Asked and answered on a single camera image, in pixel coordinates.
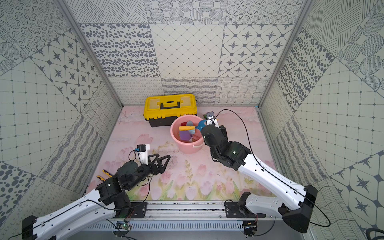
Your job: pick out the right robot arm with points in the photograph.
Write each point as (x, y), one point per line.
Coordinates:
(292, 202)

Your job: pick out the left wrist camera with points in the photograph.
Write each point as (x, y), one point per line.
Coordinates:
(143, 153)

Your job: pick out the yellow black toolbox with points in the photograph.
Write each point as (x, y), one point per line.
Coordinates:
(162, 111)

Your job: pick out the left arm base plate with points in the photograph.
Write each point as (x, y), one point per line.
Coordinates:
(137, 210)

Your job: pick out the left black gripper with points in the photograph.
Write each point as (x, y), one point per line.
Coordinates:
(151, 167)

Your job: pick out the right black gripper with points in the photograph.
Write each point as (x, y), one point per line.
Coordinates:
(223, 129)

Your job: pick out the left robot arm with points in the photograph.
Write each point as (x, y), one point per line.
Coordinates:
(108, 200)

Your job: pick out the blue fork yellow handle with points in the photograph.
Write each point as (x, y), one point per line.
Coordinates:
(199, 126)

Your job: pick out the yellow black pliers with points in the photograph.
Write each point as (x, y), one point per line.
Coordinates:
(105, 176)

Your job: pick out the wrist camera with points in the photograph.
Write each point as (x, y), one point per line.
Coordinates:
(211, 119)
(143, 153)

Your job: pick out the purple shovel pink handle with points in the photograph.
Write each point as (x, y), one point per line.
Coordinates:
(186, 136)

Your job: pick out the aluminium mounting rail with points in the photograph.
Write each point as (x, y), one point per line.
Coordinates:
(189, 211)

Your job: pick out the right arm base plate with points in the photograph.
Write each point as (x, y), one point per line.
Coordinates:
(233, 210)

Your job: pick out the red shovel wooden handle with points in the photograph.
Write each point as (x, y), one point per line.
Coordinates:
(196, 137)

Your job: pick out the pink plastic bucket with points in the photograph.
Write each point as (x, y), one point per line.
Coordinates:
(187, 148)

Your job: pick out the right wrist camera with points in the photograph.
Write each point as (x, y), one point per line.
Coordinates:
(211, 119)

